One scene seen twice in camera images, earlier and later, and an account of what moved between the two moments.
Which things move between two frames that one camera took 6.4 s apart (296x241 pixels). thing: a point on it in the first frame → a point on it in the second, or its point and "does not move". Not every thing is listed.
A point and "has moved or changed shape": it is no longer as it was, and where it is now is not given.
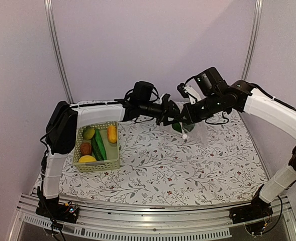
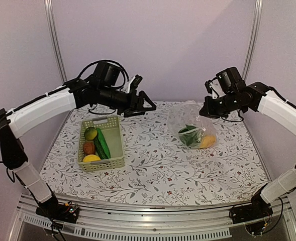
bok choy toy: (184, 128) → (191, 135)
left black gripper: (170, 113) → (132, 106)
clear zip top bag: (196, 132) has moved or changed shape
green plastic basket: (97, 147) does not move
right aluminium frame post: (259, 4) does not move
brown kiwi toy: (86, 149) has moved or changed shape
